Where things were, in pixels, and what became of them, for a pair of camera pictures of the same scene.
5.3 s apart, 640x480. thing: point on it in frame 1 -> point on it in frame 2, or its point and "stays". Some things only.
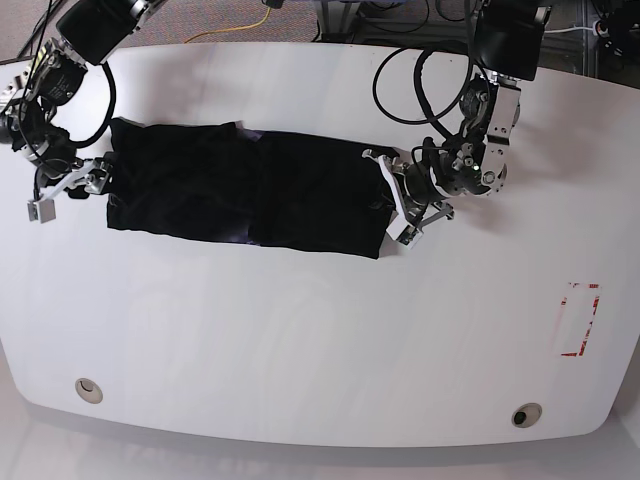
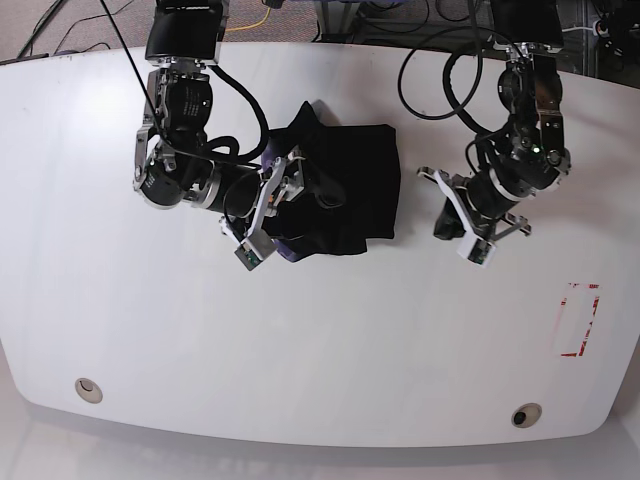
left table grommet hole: [88, 390] stays
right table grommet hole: [526, 415] stays
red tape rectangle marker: [580, 306] stays
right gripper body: [416, 190] -> [482, 203]
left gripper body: [79, 177] -> [283, 179]
